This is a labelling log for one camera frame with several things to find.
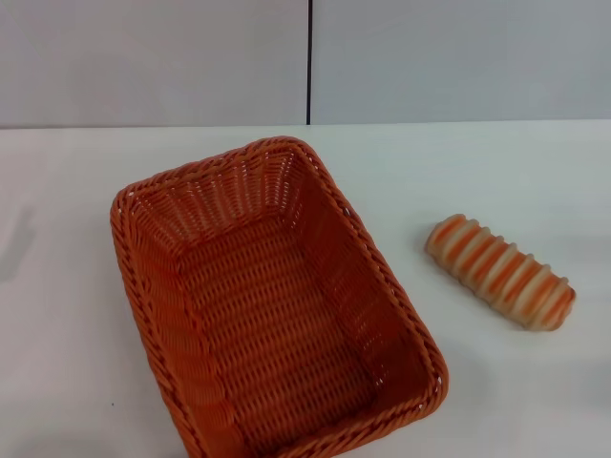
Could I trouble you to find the striped long bread loaf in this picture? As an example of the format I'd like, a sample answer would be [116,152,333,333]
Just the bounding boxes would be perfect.
[425,213,577,332]

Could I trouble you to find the orange woven wicker basket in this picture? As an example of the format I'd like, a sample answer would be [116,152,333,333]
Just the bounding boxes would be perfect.
[109,136,451,458]

